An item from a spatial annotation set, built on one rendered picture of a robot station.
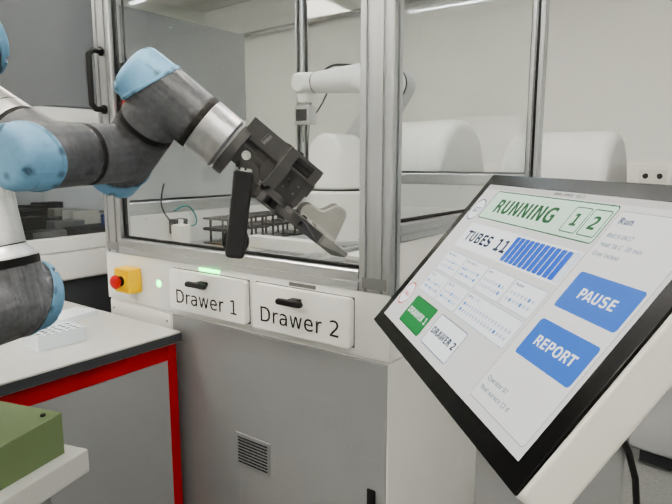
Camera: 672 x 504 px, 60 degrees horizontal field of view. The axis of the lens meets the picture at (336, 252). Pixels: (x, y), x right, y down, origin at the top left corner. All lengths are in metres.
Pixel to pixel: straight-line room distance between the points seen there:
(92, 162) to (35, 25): 1.52
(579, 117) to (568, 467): 3.87
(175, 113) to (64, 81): 1.52
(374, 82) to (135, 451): 1.11
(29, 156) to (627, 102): 3.86
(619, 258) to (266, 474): 1.18
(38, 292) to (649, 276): 0.86
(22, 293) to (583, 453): 0.82
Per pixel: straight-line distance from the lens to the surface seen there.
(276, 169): 0.75
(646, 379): 0.53
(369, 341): 1.26
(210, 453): 1.74
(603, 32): 4.34
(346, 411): 1.35
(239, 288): 1.46
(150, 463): 1.74
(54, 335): 1.61
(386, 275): 1.20
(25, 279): 1.03
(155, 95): 0.76
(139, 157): 0.79
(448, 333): 0.74
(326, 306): 1.28
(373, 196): 1.20
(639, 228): 0.62
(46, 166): 0.70
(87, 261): 2.29
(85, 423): 1.58
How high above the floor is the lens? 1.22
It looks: 9 degrees down
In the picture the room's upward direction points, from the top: straight up
